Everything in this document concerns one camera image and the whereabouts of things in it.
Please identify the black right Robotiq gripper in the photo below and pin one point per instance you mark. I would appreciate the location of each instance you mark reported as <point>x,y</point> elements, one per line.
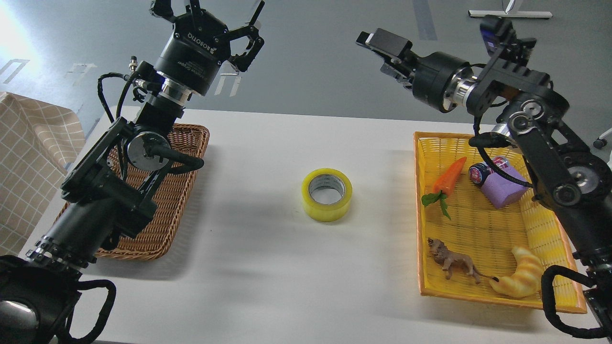
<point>432,79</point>

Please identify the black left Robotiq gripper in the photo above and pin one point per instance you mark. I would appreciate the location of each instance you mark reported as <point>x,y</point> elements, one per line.
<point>191,55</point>

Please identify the yellow tape roll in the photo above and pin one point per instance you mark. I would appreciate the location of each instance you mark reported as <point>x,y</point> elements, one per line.
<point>330,179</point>

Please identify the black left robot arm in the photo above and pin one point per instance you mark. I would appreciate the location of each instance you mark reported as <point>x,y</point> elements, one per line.
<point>110,191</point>

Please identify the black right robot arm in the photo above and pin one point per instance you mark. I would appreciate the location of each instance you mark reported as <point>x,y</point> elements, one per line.
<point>515,106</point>

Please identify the white stand base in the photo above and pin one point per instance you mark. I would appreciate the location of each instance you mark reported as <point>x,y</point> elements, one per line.
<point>511,10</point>

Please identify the orange toy carrot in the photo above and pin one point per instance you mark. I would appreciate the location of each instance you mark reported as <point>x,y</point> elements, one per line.
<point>444,187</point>

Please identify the small dark labelled jar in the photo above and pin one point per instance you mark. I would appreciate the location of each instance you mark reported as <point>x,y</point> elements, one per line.
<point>479,172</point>

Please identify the beige checkered cloth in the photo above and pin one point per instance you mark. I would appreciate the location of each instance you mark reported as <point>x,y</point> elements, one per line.
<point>37,143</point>

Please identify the purple foam block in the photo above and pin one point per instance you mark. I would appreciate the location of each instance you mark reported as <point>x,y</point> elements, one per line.
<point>500,191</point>

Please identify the yellow plastic basket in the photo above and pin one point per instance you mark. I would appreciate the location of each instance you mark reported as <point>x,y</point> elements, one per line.
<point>475,227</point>

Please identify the brown toy lion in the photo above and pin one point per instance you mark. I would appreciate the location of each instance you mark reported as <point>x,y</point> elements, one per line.
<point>446,258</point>

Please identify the yellow toy croissant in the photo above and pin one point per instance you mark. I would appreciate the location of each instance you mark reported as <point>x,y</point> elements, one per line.
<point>526,279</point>

